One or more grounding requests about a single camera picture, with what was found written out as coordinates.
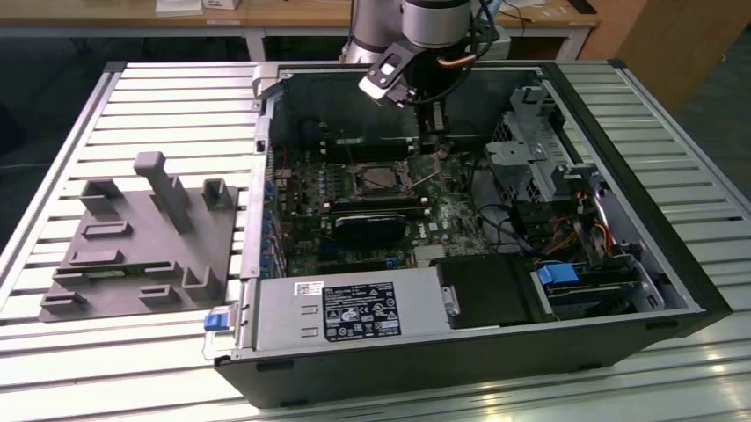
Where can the black disk bay cover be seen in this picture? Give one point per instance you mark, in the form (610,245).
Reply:
(488,294)

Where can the green motherboard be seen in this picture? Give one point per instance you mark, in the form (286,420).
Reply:
(452,211)

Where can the silver power supply unit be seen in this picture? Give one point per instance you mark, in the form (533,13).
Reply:
(282,316)

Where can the grey parts rack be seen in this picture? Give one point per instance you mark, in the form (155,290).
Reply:
(147,246)

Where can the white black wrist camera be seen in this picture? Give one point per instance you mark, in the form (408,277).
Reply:
(382,72)

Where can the black PC case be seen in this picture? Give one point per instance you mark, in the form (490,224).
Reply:
(412,373)

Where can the white box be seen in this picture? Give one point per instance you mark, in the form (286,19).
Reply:
(221,4)
(179,6)

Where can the silver chipset heat sink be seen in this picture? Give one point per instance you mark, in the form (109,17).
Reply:
(430,255)

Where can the black graphics card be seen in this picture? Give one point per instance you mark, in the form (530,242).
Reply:
(370,230)

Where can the wooden desk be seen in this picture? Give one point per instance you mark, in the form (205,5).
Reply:
(118,19)

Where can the CPU socket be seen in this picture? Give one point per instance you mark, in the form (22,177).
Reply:
(354,196)

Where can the blue plastic latch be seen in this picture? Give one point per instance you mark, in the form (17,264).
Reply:
(217,320)

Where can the silver topped CPU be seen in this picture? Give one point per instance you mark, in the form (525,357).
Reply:
(381,178)

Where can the hard disk in blue carrier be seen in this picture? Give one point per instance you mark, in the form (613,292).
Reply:
(558,273)

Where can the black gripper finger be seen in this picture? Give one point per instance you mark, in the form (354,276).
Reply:
(432,123)

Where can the green RAM stick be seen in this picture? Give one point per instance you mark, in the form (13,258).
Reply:
(135,271)

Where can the wooden cabinet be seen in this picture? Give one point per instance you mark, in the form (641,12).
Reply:
(676,44)

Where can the silver metal drive cage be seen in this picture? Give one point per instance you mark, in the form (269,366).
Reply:
(517,154)

